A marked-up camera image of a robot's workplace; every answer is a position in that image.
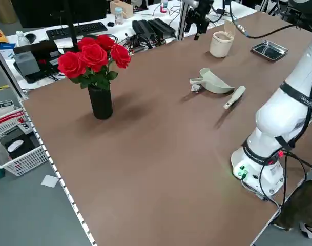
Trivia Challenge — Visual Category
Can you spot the black stand pole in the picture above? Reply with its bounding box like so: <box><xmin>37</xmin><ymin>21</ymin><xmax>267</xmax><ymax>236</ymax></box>
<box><xmin>65</xmin><ymin>0</ymin><xmax>79</xmax><ymax>51</ymax></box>

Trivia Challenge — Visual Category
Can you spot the black keyboard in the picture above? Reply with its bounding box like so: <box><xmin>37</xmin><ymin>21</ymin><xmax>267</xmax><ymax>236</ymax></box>
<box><xmin>46</xmin><ymin>22</ymin><xmax>108</xmax><ymax>40</ymax></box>

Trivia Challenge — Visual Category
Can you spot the black power brick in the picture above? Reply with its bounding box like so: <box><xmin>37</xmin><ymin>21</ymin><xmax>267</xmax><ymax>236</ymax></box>
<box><xmin>132</xmin><ymin>19</ymin><xmax>156</xmax><ymax>42</ymax></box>
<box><xmin>148</xmin><ymin>18</ymin><xmax>176</xmax><ymax>38</ymax></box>

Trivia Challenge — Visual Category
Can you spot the blue cardboard box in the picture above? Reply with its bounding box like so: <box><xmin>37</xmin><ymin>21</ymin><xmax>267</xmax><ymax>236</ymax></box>
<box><xmin>0</xmin><ymin>43</ymin><xmax>17</xmax><ymax>58</ymax></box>

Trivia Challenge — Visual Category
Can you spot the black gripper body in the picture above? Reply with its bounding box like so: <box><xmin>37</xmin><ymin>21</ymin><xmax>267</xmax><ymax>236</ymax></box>
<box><xmin>192</xmin><ymin>0</ymin><xmax>215</xmax><ymax>23</ymax></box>

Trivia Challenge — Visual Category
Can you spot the red rose bouquet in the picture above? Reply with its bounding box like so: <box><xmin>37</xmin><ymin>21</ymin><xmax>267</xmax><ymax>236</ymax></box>
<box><xmin>57</xmin><ymin>34</ymin><xmax>132</xmax><ymax>90</ymax></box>

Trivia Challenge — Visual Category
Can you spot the white computer mouse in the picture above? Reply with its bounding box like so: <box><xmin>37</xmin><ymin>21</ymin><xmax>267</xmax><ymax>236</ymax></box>
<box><xmin>7</xmin><ymin>139</ymin><xmax>24</xmax><ymax>152</ymax></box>

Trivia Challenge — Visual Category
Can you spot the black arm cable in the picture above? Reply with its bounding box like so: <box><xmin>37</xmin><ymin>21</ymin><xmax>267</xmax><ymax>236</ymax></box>
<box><xmin>228</xmin><ymin>0</ymin><xmax>312</xmax><ymax>208</ymax></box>

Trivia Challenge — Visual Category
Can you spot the beige plastic dustpan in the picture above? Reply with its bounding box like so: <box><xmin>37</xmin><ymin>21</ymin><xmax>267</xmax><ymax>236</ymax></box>
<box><xmin>189</xmin><ymin>67</ymin><xmax>235</xmax><ymax>95</ymax></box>

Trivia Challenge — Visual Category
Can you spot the person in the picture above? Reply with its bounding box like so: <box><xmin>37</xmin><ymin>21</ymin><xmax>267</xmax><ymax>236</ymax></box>
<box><xmin>273</xmin><ymin>176</ymin><xmax>312</xmax><ymax>239</ymax></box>

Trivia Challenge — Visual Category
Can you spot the white paper sheet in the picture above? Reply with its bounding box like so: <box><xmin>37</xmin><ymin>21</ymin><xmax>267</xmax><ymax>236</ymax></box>
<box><xmin>40</xmin><ymin>175</ymin><xmax>59</xmax><ymax>188</ymax></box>

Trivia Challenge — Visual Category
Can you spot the grey cube box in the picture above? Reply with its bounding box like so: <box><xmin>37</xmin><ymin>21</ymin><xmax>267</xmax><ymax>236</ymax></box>
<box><xmin>14</xmin><ymin>51</ymin><xmax>41</xmax><ymax>76</ymax></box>

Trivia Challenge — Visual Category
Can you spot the black monitor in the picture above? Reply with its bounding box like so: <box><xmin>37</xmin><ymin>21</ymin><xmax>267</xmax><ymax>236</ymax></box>
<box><xmin>11</xmin><ymin>0</ymin><xmax>107</xmax><ymax>28</ymax></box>

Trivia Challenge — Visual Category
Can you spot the beige hand brush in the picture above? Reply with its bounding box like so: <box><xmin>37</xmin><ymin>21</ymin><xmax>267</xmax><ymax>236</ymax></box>
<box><xmin>223</xmin><ymin>86</ymin><xmax>246</xmax><ymax>110</ymax></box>

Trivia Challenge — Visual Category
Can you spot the white plastic basket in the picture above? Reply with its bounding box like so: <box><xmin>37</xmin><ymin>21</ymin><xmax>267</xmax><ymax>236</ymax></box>
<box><xmin>0</xmin><ymin>107</ymin><xmax>49</xmax><ymax>177</ymax></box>

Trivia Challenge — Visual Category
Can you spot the small white lidded bin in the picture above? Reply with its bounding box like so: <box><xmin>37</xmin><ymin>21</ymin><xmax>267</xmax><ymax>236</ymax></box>
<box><xmin>209</xmin><ymin>19</ymin><xmax>236</xmax><ymax>58</ymax></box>

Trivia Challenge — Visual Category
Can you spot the black cylindrical vase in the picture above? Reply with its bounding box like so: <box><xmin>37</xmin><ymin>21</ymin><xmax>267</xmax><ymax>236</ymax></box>
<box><xmin>88</xmin><ymin>86</ymin><xmax>113</xmax><ymax>120</ymax></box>

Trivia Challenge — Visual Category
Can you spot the clear plastic water bottle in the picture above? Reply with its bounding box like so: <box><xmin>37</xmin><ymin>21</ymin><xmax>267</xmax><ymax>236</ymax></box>
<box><xmin>114</xmin><ymin>7</ymin><xmax>124</xmax><ymax>26</ymax></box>

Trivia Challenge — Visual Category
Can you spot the small clear plastic bottle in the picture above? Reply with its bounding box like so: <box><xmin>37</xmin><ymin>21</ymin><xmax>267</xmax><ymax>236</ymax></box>
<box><xmin>16</xmin><ymin>30</ymin><xmax>28</xmax><ymax>47</ymax></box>

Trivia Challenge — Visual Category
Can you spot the rectangular metal tray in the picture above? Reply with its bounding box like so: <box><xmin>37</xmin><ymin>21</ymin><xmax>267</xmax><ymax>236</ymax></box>
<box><xmin>250</xmin><ymin>40</ymin><xmax>289</xmax><ymax>63</ymax></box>

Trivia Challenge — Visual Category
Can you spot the aluminium frame post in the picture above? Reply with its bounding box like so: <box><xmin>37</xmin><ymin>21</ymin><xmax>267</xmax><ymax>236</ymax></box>
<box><xmin>178</xmin><ymin>0</ymin><xmax>192</xmax><ymax>42</ymax></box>

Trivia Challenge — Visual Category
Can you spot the light wooden box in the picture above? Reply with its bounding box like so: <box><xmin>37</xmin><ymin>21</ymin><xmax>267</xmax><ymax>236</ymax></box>
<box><xmin>109</xmin><ymin>0</ymin><xmax>134</xmax><ymax>20</ymax></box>

